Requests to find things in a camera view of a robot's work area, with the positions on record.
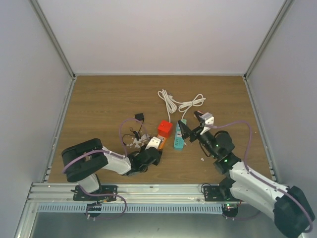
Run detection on aluminium rail frame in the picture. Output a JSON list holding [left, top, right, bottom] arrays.
[[13, 182, 305, 238]]

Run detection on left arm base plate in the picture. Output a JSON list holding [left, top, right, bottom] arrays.
[[71, 185, 118, 203]]

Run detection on black charger with cable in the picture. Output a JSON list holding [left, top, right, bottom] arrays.
[[121, 113, 145, 146]]

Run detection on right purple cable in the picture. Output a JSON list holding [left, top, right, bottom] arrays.
[[210, 120, 314, 233]]

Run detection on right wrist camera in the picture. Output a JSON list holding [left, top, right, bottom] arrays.
[[200, 113, 216, 135]]

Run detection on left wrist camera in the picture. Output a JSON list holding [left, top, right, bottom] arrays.
[[145, 136, 161, 150]]

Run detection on red cube socket adapter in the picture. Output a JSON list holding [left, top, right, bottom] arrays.
[[158, 120, 173, 138]]

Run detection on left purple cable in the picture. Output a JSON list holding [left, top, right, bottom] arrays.
[[62, 118, 149, 174]]

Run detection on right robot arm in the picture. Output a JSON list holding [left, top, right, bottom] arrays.
[[178, 111, 316, 238]]

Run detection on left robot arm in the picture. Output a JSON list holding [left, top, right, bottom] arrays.
[[61, 137, 162, 200]]

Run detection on teal power strip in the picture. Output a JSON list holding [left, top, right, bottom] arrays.
[[173, 123, 185, 150]]

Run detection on purple cable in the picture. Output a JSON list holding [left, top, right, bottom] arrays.
[[210, 120, 314, 233], [62, 118, 149, 174]]

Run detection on orange power strip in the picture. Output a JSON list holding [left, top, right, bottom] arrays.
[[157, 134, 167, 150]]

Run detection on white plastic shards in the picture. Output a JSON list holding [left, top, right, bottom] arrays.
[[126, 134, 150, 149]]

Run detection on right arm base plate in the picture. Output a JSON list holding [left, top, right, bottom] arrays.
[[201, 183, 240, 202]]

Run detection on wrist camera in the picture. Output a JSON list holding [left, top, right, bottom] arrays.
[[145, 136, 161, 150], [200, 113, 216, 135]]

